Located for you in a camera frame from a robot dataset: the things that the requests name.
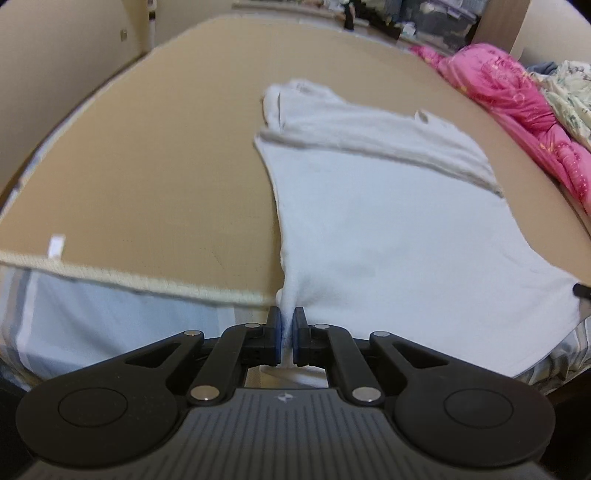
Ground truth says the white long-sleeve shirt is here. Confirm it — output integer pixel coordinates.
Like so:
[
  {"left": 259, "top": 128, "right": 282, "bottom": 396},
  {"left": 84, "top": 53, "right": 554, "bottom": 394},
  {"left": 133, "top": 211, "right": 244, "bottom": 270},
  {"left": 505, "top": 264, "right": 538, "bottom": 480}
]
[{"left": 254, "top": 80, "right": 590, "bottom": 377}]

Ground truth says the clear plastic storage bin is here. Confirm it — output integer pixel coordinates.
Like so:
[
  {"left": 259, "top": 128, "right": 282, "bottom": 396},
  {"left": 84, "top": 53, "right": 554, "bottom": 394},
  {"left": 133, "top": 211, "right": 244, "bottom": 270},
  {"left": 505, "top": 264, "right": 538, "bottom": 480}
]
[{"left": 401, "top": 0, "right": 479, "bottom": 49}]

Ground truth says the tan bed mattress sheet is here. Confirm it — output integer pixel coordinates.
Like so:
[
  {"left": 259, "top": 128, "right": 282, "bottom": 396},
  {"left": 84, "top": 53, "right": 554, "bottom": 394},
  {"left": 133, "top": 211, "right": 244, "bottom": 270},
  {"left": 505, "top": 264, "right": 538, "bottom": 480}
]
[{"left": 1, "top": 15, "right": 590, "bottom": 305}]

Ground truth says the striped bed base sheet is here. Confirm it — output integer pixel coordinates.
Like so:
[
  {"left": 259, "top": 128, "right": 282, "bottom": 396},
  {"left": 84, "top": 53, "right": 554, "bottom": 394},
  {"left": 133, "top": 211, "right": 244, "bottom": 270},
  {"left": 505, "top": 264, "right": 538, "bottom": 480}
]
[{"left": 1, "top": 266, "right": 267, "bottom": 390}]

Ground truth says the pink quilt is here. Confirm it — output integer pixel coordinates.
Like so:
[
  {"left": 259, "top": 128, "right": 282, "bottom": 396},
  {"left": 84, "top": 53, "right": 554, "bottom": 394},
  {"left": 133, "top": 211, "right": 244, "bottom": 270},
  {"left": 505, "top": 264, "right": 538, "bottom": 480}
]
[{"left": 410, "top": 43, "right": 590, "bottom": 212}]

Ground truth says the pale floral blanket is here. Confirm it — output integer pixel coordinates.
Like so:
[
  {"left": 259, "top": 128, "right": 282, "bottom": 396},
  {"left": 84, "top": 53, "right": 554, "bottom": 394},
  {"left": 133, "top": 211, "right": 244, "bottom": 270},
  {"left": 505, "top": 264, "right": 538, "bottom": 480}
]
[{"left": 527, "top": 60, "right": 591, "bottom": 150}]

